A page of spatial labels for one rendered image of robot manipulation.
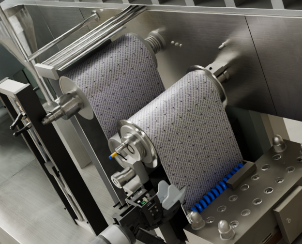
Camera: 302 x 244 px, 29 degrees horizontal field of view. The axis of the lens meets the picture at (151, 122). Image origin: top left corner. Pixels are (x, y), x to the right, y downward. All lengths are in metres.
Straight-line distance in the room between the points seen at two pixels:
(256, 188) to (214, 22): 0.44
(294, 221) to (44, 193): 1.02
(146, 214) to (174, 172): 0.14
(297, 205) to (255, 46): 0.41
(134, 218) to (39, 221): 0.69
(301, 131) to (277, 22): 2.21
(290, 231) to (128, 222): 0.40
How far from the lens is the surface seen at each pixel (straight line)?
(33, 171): 2.36
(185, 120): 1.46
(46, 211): 2.08
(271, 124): 1.89
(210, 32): 1.55
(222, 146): 1.56
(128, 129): 1.43
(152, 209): 1.43
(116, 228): 1.40
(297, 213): 1.50
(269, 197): 1.48
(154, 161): 1.44
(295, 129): 3.57
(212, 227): 1.46
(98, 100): 1.58
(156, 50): 1.73
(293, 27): 1.34
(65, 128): 2.12
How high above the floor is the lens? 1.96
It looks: 28 degrees down
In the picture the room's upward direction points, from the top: 24 degrees counter-clockwise
